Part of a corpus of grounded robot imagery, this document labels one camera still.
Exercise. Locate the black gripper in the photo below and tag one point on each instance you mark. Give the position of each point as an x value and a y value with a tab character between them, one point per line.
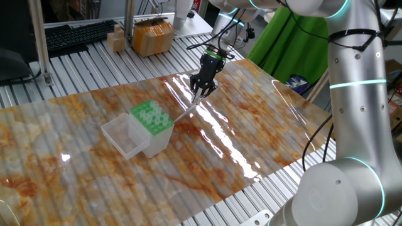
209	69

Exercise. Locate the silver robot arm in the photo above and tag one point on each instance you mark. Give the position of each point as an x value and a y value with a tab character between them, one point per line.
358	110

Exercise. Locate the green-topped pipette tip box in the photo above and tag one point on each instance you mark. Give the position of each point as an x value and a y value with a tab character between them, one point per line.
157	141

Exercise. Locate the orange marble pattern mat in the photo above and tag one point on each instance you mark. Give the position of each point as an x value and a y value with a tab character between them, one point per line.
220	141

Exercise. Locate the taped cardboard box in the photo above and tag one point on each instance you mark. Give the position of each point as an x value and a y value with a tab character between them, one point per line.
154	39

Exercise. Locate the white cylinder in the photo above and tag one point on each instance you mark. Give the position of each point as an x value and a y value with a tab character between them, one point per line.
182	14

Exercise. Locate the green cloth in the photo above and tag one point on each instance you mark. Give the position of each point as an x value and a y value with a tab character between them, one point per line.
282	47

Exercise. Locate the blue white patterned bag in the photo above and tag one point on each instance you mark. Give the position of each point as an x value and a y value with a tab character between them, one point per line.
296	84

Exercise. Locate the wooden block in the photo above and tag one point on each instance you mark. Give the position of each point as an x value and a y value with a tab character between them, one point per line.
116	42

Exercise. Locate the black keyboard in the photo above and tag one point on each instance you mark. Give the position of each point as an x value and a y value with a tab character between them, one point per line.
78	34

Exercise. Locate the black monitor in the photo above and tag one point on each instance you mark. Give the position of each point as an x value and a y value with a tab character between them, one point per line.
15	31

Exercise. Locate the aluminium frame post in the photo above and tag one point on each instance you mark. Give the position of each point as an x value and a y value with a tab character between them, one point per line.
317	86
129	19

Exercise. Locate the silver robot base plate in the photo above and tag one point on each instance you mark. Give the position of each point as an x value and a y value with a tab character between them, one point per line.
257	219

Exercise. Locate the aluminium post with bracket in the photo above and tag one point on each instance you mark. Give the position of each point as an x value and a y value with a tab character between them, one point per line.
39	37

